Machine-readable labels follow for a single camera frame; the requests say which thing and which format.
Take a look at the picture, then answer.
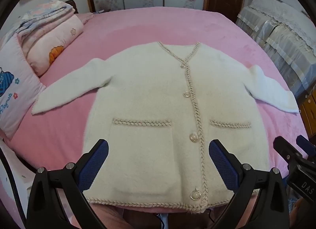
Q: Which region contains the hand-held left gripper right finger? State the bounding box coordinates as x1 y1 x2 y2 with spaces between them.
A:
209 139 290 229

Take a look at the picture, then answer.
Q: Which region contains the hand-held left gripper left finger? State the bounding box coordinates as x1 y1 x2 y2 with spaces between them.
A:
26 139 109 229

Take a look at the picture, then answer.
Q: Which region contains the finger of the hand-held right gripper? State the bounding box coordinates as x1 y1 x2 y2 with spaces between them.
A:
273 136 305 168
296 135 311 157

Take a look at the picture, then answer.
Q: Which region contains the cream fluffy cardigan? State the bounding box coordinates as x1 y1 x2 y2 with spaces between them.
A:
31 41 300 213

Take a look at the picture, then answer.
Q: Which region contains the wooden cabinet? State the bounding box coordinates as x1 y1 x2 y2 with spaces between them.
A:
298 87 316 137

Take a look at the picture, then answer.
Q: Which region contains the pink cartoon print pillow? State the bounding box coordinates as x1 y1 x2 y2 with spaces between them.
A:
0 33 47 141

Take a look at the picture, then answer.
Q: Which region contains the pink plush bed blanket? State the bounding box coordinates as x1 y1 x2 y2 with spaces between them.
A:
10 6 309 216

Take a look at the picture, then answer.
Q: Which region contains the folded floral quilt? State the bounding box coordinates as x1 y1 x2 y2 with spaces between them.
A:
6 0 84 78

